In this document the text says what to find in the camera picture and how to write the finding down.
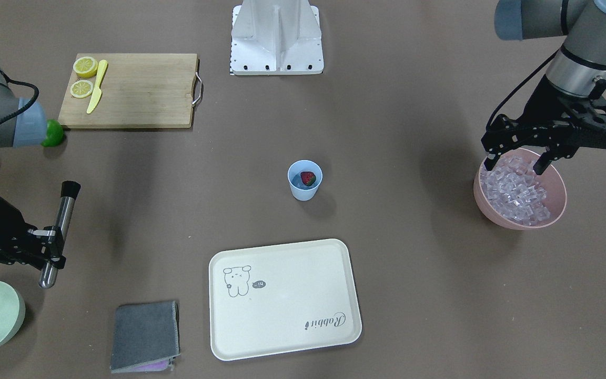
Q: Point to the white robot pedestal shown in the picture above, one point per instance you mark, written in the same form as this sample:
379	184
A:
276	38

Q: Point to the wooden cutting board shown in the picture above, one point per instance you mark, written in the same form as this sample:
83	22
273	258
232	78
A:
140	91

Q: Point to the cream rabbit tray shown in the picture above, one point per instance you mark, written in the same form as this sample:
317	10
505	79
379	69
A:
282	298

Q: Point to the red strawberry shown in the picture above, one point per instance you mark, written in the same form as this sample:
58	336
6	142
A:
308	178

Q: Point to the light blue cup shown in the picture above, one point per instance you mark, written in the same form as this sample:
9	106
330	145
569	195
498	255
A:
299	191

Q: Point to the yellow plastic knife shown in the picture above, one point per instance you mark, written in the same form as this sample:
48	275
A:
97	90

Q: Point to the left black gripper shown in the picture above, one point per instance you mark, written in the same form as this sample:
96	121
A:
544	104

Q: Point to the pink bowl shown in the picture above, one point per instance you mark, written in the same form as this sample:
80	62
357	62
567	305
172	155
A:
555	210

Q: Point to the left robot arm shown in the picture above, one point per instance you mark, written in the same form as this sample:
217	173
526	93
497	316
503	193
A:
578	67

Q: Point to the lemon slice upper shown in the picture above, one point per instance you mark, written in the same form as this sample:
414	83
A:
82	88

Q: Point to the steel muddler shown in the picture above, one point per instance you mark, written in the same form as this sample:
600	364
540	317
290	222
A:
68	196

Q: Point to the pile of ice cubes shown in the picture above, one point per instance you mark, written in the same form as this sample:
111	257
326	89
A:
516	195

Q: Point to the grey folded cloth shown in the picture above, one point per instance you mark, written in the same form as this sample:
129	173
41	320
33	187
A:
145	338

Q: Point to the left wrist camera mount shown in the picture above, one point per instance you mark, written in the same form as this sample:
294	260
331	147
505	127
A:
588	123

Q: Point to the green lime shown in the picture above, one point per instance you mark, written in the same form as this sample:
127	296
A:
54	134

